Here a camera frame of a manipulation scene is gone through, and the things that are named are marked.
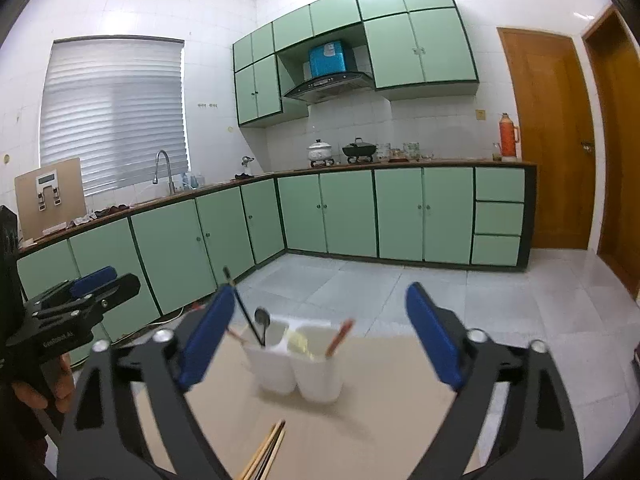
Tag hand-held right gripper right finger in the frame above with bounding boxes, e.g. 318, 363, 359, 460
405, 282, 586, 480

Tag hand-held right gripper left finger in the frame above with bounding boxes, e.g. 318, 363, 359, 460
59, 282, 236, 480

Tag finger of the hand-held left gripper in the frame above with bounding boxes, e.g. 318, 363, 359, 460
22, 273, 142, 332
69, 265, 119, 302

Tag black chopstick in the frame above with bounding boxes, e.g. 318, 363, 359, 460
223, 267, 266, 347
255, 427, 288, 480

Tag metal spoon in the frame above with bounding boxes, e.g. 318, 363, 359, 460
254, 307, 272, 347

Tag white two-compartment utensil holder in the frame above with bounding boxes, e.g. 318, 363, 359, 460
242, 317, 344, 404

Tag row of chopsticks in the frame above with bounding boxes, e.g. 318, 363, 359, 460
247, 422, 285, 480

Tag person's left hand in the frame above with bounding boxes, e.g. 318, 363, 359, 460
10, 352, 77, 414

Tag dark cloths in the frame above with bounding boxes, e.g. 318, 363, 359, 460
69, 202, 132, 226

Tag wooden board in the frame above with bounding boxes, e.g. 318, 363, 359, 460
13, 157, 89, 241

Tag white scale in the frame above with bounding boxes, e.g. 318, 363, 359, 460
34, 172, 64, 211

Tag metal kitchen faucet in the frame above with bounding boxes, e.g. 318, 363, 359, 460
153, 149, 177, 195

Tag green lower kitchen cabinets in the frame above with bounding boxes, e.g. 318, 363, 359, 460
15, 160, 539, 367

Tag white window blind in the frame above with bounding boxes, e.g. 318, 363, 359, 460
38, 37, 192, 196

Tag black wok with lid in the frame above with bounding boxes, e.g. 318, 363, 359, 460
341, 137, 379, 159

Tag orange thermos flask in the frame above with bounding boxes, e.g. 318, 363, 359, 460
498, 112, 521, 163

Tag white lidded pot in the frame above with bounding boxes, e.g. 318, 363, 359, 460
306, 138, 334, 164

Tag brown wooden door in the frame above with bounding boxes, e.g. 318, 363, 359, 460
496, 27, 597, 250
581, 5, 640, 302

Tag black range hood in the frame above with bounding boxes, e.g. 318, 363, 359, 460
282, 72, 375, 106

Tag blue box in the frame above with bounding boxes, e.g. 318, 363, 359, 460
308, 40, 350, 77

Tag green upper wall cabinets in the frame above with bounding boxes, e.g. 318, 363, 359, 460
232, 0, 480, 129

